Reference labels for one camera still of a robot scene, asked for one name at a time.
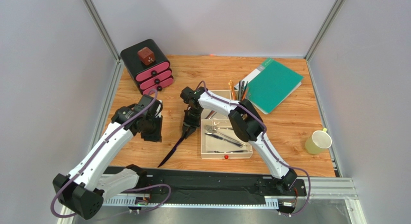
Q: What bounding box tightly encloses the blue serrated knife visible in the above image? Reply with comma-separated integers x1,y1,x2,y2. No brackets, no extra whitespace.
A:
157,135,185,168

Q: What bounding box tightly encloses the silver fork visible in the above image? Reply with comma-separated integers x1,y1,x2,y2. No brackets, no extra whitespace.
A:
205,150,248,154
209,126,233,130

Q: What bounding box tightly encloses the silver table knife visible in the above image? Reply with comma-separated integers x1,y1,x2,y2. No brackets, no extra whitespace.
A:
205,133,243,148

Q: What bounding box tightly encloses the gold ornate spoon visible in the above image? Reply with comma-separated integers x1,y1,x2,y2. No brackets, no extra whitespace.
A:
228,80,236,100

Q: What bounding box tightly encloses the black spoon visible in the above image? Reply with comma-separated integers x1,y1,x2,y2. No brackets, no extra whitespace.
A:
238,80,244,101

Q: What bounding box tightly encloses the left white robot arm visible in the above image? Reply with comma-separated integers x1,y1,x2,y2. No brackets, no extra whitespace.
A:
50,95,163,220

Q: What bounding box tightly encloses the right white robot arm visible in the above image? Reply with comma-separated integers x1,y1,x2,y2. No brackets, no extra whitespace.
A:
180,86,297,190

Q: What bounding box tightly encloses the silver fork diagonal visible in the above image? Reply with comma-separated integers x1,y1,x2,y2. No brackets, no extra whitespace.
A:
203,125,246,146

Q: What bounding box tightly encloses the white divided utensil tray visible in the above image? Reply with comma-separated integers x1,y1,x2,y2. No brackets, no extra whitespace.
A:
200,109,253,160

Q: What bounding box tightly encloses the black pink drawer box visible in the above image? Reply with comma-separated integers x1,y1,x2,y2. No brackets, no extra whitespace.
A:
120,39,174,95

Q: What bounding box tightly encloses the silver fork front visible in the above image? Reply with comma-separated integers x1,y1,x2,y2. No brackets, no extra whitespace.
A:
205,150,248,154

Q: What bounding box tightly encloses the brown cube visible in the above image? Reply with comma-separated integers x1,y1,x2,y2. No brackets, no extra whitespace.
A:
137,47,156,66

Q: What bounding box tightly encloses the green notebook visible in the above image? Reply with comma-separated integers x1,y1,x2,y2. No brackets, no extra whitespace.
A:
242,58,303,114

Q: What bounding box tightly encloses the yellow-green mug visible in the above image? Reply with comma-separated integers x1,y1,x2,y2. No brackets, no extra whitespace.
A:
305,127,332,154

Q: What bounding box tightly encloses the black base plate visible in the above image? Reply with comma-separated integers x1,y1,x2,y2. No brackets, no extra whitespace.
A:
129,165,307,205

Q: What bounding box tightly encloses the aluminium frame rail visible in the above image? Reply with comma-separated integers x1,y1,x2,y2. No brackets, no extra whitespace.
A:
59,167,365,223

